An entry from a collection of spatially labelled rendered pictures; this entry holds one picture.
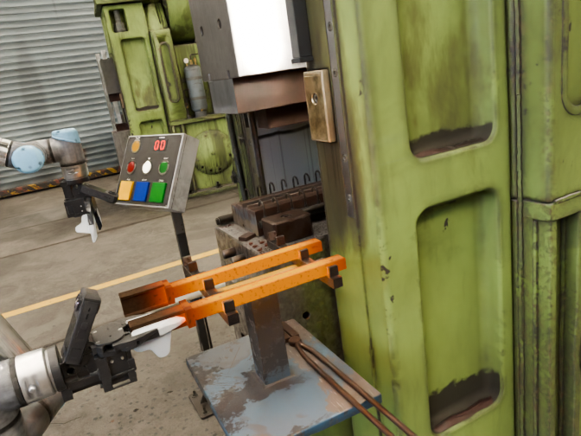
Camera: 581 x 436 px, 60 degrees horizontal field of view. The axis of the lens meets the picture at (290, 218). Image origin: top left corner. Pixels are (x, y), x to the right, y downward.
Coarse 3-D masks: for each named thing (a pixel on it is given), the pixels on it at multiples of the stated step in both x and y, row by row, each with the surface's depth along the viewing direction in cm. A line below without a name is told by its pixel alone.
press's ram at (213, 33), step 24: (192, 0) 145; (216, 0) 130; (240, 0) 126; (264, 0) 129; (216, 24) 134; (240, 24) 127; (264, 24) 130; (216, 48) 138; (240, 48) 128; (264, 48) 131; (288, 48) 134; (216, 72) 143; (240, 72) 130; (264, 72) 132
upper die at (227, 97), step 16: (224, 80) 139; (240, 80) 135; (256, 80) 137; (272, 80) 139; (288, 80) 142; (224, 96) 142; (240, 96) 136; (256, 96) 138; (272, 96) 140; (288, 96) 142; (304, 96) 145; (224, 112) 146; (240, 112) 137
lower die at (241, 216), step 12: (276, 192) 168; (312, 192) 156; (240, 204) 156; (252, 204) 149; (276, 204) 149; (288, 204) 149; (300, 204) 151; (312, 204) 153; (240, 216) 157; (252, 216) 147; (312, 216) 154; (324, 216) 156; (252, 228) 150
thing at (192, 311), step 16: (336, 256) 99; (288, 272) 94; (304, 272) 94; (320, 272) 95; (240, 288) 90; (256, 288) 90; (272, 288) 91; (288, 288) 93; (192, 304) 87; (208, 304) 86; (240, 304) 89; (144, 320) 83; (160, 320) 83; (192, 320) 85
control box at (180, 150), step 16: (128, 144) 200; (144, 144) 194; (160, 144) 187; (176, 144) 182; (192, 144) 184; (128, 160) 198; (144, 160) 192; (160, 160) 186; (176, 160) 180; (192, 160) 185; (128, 176) 196; (144, 176) 189; (160, 176) 184; (176, 176) 180; (176, 192) 180; (144, 208) 195; (160, 208) 184; (176, 208) 181
